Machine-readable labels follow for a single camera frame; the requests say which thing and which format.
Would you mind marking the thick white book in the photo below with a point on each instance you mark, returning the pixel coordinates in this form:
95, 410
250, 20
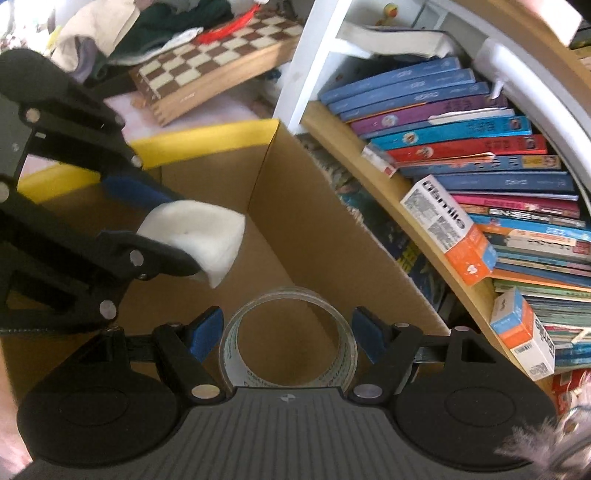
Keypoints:
397, 41

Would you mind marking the grey fluffy item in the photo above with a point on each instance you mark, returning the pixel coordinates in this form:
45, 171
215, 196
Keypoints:
531, 443

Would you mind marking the pink printed desktop mat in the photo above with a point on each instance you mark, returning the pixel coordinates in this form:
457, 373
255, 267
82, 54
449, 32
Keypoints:
134, 108

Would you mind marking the red tassel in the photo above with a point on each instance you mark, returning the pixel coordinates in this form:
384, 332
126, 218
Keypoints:
221, 30

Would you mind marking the white orange cardboard box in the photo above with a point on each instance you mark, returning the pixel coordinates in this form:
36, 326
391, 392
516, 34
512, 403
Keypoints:
519, 332
443, 226

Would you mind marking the yellow duck toy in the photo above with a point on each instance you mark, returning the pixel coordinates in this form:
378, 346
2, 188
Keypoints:
390, 11

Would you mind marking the wooden chessboard box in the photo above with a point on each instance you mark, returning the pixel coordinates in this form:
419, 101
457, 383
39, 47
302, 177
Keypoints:
207, 60

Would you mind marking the white foam block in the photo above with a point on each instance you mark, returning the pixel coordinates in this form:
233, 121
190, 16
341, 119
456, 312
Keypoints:
194, 230

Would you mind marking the white and wood bookshelf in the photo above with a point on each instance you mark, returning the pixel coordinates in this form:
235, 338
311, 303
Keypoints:
300, 69

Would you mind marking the small white red box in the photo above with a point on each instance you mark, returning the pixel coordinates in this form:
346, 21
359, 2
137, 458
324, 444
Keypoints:
378, 159

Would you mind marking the pile of clothes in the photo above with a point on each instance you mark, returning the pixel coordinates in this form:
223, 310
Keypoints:
138, 27

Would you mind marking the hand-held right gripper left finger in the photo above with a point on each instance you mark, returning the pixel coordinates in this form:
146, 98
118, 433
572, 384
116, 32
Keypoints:
207, 334

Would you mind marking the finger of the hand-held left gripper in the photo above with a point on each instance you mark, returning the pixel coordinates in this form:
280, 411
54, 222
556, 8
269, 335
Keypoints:
152, 258
134, 188

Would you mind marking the clear tape roll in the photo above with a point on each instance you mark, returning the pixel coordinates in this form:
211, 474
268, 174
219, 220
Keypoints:
230, 355

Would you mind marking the yellow cardboard box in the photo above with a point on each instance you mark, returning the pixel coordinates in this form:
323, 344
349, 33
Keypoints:
300, 221

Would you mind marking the row of colourful books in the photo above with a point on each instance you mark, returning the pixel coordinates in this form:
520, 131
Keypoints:
485, 138

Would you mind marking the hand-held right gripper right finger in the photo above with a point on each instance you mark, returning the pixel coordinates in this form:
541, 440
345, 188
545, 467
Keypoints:
369, 336

